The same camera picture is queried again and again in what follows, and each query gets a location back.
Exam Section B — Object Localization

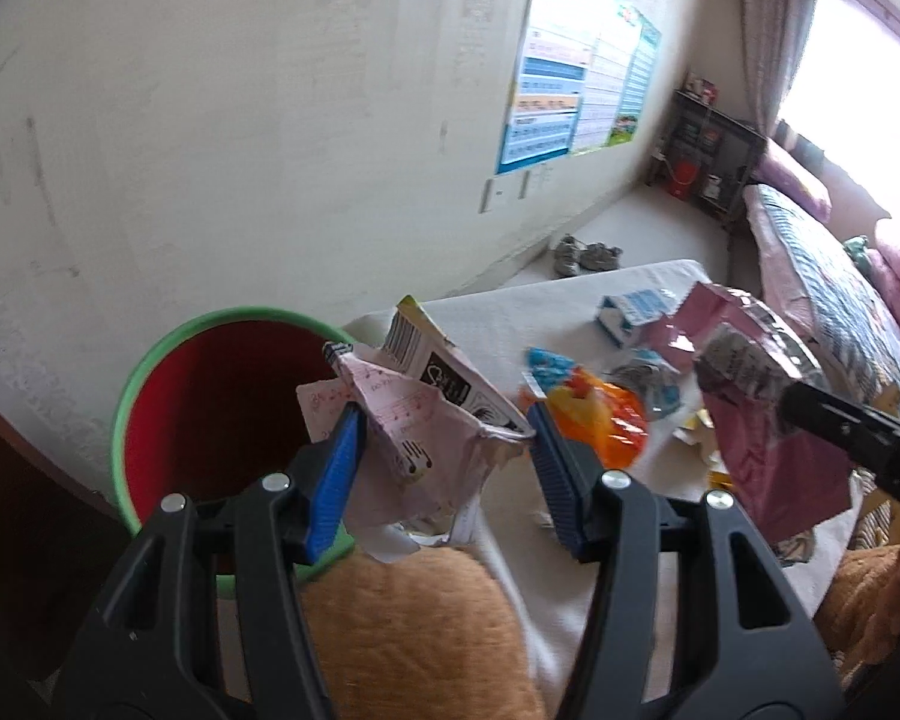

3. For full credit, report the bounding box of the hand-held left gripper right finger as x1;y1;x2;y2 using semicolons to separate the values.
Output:
529;401;848;720

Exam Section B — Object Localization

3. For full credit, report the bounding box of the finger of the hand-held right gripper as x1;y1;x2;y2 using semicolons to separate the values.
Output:
780;382;900;518

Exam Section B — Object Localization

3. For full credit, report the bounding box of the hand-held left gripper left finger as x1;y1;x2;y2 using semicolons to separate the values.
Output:
60;405;367;720

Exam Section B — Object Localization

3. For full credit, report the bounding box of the pink paper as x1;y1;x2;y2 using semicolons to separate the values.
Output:
296;341;496;563

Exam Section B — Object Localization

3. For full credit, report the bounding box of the pink plastic bag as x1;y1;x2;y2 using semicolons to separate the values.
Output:
649;281;854;545

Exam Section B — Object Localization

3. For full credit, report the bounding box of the white black printed packet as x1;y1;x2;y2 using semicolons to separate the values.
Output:
379;295;537;442

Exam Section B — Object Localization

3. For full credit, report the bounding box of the green red trash bin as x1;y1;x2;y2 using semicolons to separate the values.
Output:
112;306;357;597

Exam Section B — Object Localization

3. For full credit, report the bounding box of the orange plastic wrapper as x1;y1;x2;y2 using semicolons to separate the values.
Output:
521;367;650;470

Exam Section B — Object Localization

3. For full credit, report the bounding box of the blue candy wrapper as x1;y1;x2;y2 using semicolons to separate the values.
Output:
525;347;572;385

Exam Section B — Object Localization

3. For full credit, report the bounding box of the patterned bed blanket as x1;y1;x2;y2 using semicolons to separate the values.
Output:
742;184;900;436

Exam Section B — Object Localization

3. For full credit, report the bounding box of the silver blue wrapper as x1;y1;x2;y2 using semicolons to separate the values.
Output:
607;349;691;419

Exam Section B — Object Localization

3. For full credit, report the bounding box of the yellow paper scrap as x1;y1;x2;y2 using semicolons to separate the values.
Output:
673;409;722;460

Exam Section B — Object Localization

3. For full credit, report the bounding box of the blue white carton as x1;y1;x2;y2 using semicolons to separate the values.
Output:
596;289;680;347

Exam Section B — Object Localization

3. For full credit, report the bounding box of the pink pillow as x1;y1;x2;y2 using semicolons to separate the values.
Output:
757;136;833;220

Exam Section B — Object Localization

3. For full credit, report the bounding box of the black shelf rack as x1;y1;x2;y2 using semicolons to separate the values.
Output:
649;86;767;233

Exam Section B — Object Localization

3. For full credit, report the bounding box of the dark brown wooden furniture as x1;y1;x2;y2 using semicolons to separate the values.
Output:
0;382;132;698

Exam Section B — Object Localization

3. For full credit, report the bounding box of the window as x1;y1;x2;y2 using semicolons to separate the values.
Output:
776;0;900;211

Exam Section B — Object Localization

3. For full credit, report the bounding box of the patterned curtain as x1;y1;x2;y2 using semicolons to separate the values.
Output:
735;0;826;143

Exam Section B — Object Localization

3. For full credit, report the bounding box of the wall poster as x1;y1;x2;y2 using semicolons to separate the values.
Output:
495;4;665;177

